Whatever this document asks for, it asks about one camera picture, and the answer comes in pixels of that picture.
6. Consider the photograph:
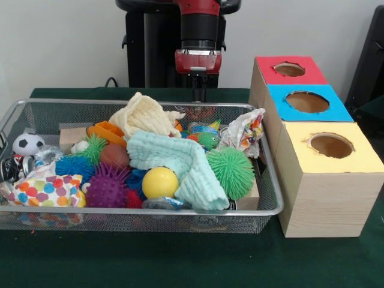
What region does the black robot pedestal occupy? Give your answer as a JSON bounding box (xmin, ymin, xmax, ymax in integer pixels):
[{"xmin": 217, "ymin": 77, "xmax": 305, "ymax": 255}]
[{"xmin": 115, "ymin": 0, "xmax": 242, "ymax": 89}]

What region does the green spiky ball with eyes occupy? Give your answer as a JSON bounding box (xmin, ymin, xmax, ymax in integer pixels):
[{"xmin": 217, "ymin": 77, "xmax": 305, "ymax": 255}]
[{"xmin": 71, "ymin": 134, "xmax": 108, "ymax": 164}]

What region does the wooden box with three holes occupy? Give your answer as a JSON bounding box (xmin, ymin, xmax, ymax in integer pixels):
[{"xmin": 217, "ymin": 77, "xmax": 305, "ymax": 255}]
[{"xmin": 247, "ymin": 55, "xmax": 384, "ymax": 238}]

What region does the mint green waffle cloth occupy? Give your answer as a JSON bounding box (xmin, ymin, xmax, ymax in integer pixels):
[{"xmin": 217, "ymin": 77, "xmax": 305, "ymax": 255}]
[{"xmin": 126, "ymin": 130, "xmax": 230, "ymax": 211}]

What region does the black looped cable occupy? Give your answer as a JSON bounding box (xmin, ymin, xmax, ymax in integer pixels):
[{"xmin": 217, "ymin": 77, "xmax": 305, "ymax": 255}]
[{"xmin": 103, "ymin": 77, "xmax": 130, "ymax": 88}]

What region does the tiger plush toy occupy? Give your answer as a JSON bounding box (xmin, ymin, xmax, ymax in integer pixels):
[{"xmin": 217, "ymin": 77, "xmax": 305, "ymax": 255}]
[{"xmin": 185, "ymin": 105, "xmax": 217, "ymax": 119}]

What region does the plain blue spiky ball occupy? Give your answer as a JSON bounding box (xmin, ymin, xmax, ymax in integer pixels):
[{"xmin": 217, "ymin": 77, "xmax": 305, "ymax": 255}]
[{"xmin": 55, "ymin": 154, "xmax": 95, "ymax": 181}]

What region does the small soccer ball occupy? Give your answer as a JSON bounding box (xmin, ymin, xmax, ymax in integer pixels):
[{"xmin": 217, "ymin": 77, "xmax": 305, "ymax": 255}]
[{"xmin": 12, "ymin": 133, "xmax": 46, "ymax": 157}]

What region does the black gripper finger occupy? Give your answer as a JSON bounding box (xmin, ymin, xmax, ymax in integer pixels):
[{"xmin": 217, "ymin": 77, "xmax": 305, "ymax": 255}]
[
  {"xmin": 191, "ymin": 73, "xmax": 200, "ymax": 104},
  {"xmin": 199, "ymin": 73, "xmax": 208, "ymax": 104}
]

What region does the brown toy football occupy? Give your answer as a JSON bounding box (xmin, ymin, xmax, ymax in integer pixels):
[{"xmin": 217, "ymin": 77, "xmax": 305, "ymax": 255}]
[{"xmin": 98, "ymin": 143, "xmax": 130, "ymax": 169}]

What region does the dark green tablecloth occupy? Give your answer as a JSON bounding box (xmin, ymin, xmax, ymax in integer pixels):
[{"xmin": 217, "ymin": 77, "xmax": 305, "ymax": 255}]
[{"xmin": 0, "ymin": 86, "xmax": 384, "ymax": 288}]

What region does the cream waffle cloth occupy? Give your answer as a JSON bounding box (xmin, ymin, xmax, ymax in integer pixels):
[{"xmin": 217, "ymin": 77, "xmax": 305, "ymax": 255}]
[{"xmin": 108, "ymin": 91, "xmax": 187, "ymax": 140}]

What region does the plain green spiky ball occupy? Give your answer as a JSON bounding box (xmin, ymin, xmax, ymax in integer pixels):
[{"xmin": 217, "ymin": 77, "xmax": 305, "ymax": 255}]
[{"xmin": 206, "ymin": 146, "xmax": 256, "ymax": 201}]

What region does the clear mesh bin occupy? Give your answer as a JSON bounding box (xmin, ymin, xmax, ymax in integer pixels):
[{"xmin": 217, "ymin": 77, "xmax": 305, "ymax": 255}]
[{"xmin": 0, "ymin": 98, "xmax": 284, "ymax": 234}]

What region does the multicoloured patterned cloth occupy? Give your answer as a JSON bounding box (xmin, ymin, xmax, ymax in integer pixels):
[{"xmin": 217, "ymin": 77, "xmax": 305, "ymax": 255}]
[{"xmin": 5, "ymin": 161, "xmax": 86, "ymax": 208}]

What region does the black upright panel stand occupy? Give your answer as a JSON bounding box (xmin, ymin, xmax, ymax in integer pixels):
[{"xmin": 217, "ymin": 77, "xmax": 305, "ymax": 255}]
[{"xmin": 344, "ymin": 4, "xmax": 384, "ymax": 142}]

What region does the smooth yellow ball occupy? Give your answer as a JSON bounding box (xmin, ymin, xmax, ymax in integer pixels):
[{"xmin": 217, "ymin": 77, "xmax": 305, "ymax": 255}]
[{"xmin": 142, "ymin": 167, "xmax": 180, "ymax": 199}]

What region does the purple spiky toy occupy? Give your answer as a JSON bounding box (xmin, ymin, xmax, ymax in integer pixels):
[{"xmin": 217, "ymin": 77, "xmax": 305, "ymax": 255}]
[{"xmin": 85, "ymin": 163, "xmax": 130, "ymax": 209}]

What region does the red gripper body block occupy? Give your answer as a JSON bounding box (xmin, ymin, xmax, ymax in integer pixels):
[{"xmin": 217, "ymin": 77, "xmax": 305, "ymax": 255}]
[{"xmin": 174, "ymin": 49, "xmax": 223, "ymax": 75}]

